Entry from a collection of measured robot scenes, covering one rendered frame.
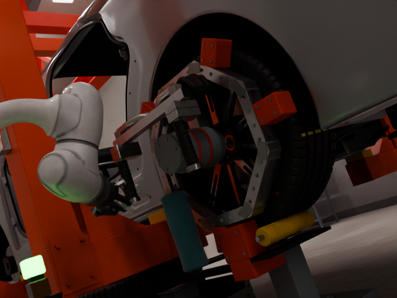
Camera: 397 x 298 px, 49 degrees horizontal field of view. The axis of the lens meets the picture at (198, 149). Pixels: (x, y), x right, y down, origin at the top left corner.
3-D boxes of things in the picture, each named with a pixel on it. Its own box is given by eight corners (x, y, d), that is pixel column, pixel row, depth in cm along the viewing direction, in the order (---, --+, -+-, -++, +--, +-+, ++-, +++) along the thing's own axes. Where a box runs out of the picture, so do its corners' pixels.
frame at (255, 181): (303, 199, 126) (238, 34, 136) (289, 204, 122) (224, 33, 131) (193, 236, 166) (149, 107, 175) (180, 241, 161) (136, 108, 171)
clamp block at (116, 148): (143, 154, 149) (138, 140, 150) (120, 158, 143) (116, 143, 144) (136, 159, 153) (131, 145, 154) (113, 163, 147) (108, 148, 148)
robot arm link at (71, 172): (102, 205, 105) (108, 154, 109) (68, 190, 91) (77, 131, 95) (62, 206, 108) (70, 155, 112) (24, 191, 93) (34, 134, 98)
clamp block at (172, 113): (202, 114, 124) (196, 97, 125) (178, 116, 118) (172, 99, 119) (192, 121, 128) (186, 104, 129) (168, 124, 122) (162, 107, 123)
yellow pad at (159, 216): (192, 211, 191) (188, 200, 192) (168, 219, 182) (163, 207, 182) (175, 219, 201) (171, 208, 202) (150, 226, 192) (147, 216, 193)
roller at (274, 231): (321, 222, 148) (315, 206, 149) (267, 246, 128) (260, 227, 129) (308, 226, 152) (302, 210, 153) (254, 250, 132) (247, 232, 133)
